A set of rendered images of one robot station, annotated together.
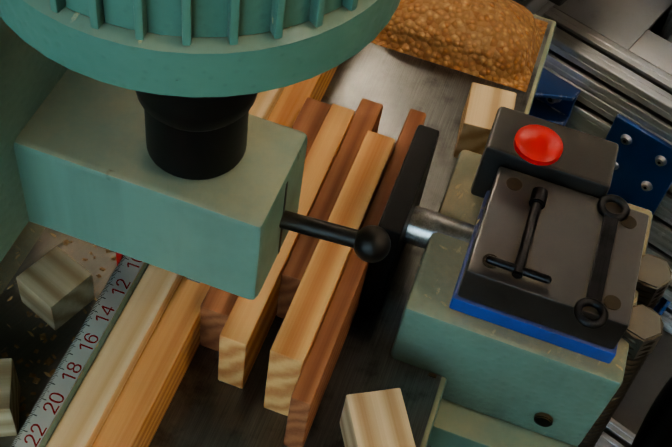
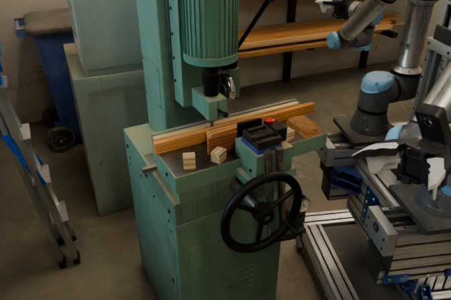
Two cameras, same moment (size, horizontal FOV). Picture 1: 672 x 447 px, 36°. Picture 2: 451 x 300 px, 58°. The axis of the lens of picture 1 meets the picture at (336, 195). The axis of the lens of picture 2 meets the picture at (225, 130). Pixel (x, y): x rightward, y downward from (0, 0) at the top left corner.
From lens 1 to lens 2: 103 cm
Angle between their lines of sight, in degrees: 44
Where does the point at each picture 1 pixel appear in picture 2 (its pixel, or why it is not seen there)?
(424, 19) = (293, 119)
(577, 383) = (252, 158)
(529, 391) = (248, 162)
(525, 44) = (311, 129)
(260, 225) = (209, 102)
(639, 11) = (390, 165)
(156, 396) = (192, 135)
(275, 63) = (200, 62)
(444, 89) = not seen: hidden behind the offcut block
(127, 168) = (201, 93)
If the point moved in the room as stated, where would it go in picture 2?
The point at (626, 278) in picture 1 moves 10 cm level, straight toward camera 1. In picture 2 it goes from (266, 139) to (234, 143)
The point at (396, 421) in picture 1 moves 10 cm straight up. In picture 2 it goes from (221, 151) to (221, 123)
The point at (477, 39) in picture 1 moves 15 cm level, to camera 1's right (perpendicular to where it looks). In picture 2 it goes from (300, 125) to (333, 141)
